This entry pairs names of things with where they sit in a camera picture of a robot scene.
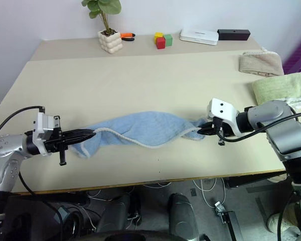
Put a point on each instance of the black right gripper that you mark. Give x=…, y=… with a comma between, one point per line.
x=217, y=125

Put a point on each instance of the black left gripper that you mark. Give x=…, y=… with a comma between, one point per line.
x=56, y=141

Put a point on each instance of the light blue towel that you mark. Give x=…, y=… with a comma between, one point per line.
x=150, y=128

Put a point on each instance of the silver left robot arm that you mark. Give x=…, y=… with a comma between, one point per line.
x=5, y=148

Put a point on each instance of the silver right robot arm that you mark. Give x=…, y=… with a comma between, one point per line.
x=281, y=125

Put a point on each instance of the light green folded towel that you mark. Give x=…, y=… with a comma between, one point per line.
x=278, y=88

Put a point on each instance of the beige folded towel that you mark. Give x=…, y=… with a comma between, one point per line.
x=261, y=62

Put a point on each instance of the large dark rounded shape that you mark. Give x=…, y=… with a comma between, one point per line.
x=181, y=216

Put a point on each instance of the metal clamp on black bar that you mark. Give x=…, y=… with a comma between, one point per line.
x=227, y=218

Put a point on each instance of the black equipment base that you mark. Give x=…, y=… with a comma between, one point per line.
x=35, y=218

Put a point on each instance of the white flat box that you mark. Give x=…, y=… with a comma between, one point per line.
x=198, y=36

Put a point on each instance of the green cube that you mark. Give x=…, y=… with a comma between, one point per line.
x=168, y=40

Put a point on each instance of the black rectangular box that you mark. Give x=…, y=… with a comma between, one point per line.
x=234, y=34

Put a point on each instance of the red cube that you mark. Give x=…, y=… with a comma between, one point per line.
x=160, y=44

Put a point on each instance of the potted plant, white bubble pot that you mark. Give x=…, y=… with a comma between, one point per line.
x=110, y=41

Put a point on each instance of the yellow cube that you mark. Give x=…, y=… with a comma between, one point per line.
x=158, y=35

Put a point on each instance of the orange and black pliers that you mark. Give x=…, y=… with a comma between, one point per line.
x=127, y=35

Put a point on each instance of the purple ribbed panel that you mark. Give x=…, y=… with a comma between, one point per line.
x=298, y=55

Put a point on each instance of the white shoe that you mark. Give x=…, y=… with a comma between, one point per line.
x=281, y=222

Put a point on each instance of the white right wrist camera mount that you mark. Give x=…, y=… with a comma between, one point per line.
x=223, y=108

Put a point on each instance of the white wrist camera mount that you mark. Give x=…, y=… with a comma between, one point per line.
x=43, y=123
x=223, y=108

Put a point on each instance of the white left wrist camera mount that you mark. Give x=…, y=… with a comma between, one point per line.
x=43, y=123

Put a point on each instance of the black table frame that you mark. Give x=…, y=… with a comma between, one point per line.
x=253, y=184

